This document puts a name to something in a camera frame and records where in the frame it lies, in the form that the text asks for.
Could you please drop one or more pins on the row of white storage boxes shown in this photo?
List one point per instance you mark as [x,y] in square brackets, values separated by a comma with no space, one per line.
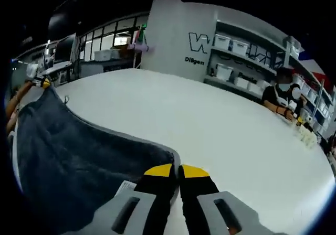
[223,72]

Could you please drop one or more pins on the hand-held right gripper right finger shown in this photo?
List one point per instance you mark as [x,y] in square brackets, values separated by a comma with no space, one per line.
[199,211]

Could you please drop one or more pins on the grey towel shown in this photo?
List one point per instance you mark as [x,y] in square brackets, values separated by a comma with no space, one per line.
[78,153]

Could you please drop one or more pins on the small green red flag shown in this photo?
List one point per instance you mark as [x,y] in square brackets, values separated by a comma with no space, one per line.
[141,34]

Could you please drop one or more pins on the group of white cups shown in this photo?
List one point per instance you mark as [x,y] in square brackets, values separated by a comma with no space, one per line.
[305,136]

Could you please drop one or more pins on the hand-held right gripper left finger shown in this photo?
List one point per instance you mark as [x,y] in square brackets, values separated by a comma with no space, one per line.
[157,201]

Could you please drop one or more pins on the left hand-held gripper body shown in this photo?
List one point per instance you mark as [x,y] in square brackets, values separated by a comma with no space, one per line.
[32,69]

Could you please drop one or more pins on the open laptop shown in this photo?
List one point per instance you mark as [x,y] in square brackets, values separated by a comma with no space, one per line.
[64,48]

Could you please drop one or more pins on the purple rolled mat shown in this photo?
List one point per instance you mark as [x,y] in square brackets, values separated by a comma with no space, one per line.
[143,47]

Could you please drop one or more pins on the grey metal shelving rack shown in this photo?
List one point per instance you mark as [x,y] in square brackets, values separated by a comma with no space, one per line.
[290,48]

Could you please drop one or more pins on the white storage crate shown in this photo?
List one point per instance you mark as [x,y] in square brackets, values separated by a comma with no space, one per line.
[103,55]

